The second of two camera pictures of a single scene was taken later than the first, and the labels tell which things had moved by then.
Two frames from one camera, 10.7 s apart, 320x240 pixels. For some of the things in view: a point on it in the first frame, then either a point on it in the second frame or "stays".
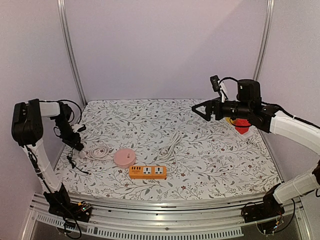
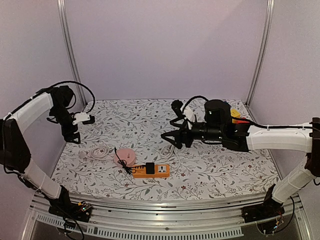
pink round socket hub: [124, 158] stays
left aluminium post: [61, 5] stays
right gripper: [213, 110] to [186, 135]
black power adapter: [73, 163] to [149, 166]
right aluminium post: [267, 25] stays
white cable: [99, 152] stays
